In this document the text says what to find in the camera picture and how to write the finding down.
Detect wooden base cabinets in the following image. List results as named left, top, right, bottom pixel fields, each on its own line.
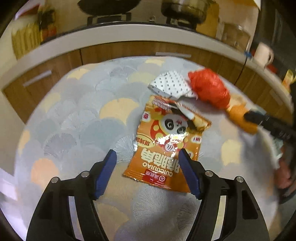
left=1, top=41, right=293, bottom=123

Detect white electric kettle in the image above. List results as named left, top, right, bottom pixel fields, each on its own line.
left=253, top=42, right=274, bottom=68

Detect yellow detergent bottle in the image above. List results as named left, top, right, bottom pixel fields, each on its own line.
left=282, top=69, right=295, bottom=92

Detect black power cable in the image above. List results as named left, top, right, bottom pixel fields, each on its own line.
left=234, top=52, right=253, bottom=85

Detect orange panda snack wrapper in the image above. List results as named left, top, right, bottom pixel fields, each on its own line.
left=123, top=95, right=211, bottom=192

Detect brown rice cooker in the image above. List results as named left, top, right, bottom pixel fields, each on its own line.
left=216, top=22, right=250, bottom=52

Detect yellow plastic basket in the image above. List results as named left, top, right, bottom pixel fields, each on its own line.
left=11, top=23, right=41, bottom=59

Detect black gas stove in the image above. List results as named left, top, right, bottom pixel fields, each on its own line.
left=41, top=21, right=218, bottom=45

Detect red crumpled plastic bag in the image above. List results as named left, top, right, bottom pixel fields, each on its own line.
left=188, top=68, right=230, bottom=109

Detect dark sauce bottles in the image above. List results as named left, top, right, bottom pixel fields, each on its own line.
left=38, top=6, right=57, bottom=43

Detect black wok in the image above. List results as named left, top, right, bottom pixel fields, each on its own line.
left=77, top=0, right=140, bottom=16

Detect wooden cutting board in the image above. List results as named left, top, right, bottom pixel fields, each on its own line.
left=196, top=3, right=220, bottom=38

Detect stainless steel steamer pot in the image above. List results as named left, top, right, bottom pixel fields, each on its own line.
left=161, top=0, right=215, bottom=24

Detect patterned grey tablecloth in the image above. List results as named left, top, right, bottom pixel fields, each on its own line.
left=15, top=57, right=281, bottom=240

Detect white dotted paper wrapper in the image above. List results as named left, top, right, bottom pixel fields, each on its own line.
left=148, top=71, right=198, bottom=100

